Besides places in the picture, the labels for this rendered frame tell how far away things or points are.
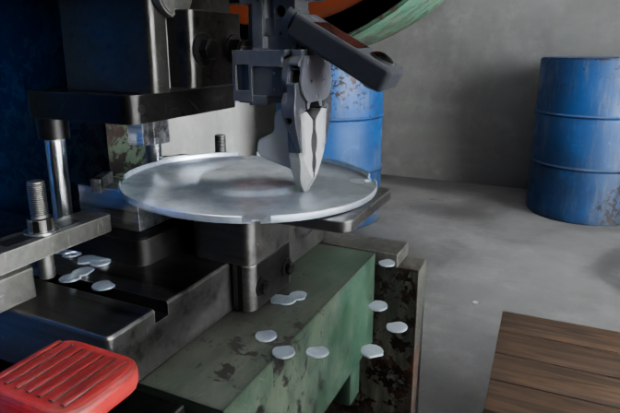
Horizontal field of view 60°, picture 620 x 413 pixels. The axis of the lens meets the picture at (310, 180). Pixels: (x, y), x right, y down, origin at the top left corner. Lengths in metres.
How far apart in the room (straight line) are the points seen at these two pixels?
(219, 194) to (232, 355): 0.16
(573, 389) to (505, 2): 3.03
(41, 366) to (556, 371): 0.96
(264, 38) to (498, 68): 3.32
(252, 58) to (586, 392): 0.84
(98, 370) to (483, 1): 3.67
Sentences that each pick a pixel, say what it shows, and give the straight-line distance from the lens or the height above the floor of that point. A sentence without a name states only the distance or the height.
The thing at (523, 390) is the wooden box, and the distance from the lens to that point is 1.09.
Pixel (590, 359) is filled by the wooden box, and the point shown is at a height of 0.35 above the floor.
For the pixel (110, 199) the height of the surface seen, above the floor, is 0.77.
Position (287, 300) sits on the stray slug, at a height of 0.65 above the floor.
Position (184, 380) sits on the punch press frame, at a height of 0.65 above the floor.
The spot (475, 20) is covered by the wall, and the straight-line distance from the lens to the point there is 3.86.
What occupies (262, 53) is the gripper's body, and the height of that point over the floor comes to 0.93.
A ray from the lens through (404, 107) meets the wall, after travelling 3.98.
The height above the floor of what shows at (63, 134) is 0.84.
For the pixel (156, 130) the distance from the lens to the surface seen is 0.68.
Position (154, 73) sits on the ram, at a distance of 0.59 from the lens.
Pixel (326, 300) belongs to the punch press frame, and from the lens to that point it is 0.66.
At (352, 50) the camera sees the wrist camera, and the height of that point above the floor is 0.93.
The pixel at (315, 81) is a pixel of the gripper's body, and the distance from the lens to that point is 0.56.
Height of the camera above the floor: 0.94
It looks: 14 degrees down
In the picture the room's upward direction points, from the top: straight up
